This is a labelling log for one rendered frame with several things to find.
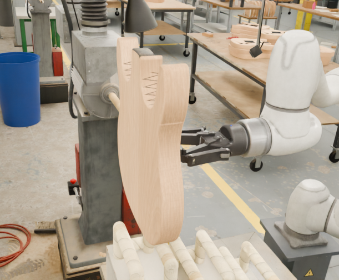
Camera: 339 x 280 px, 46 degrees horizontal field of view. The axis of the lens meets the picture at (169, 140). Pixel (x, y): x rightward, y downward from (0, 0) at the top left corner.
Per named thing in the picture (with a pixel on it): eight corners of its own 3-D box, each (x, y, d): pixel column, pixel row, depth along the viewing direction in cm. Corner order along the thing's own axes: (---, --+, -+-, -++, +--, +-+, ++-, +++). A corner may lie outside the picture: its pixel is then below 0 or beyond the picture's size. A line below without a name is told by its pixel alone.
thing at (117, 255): (111, 253, 109) (111, 225, 105) (123, 250, 110) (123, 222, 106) (115, 260, 107) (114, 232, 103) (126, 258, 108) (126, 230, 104)
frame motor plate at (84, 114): (70, 96, 220) (69, 90, 218) (113, 94, 228) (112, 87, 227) (81, 122, 190) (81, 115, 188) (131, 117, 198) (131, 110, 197)
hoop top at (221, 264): (193, 237, 117) (194, 228, 116) (203, 235, 118) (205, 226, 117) (225, 287, 101) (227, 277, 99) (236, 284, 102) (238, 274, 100)
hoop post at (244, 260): (235, 267, 129) (239, 244, 125) (244, 265, 131) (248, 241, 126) (241, 274, 127) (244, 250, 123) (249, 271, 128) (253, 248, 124)
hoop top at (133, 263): (111, 230, 106) (111, 220, 105) (123, 227, 107) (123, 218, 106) (132, 285, 89) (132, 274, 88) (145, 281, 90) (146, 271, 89)
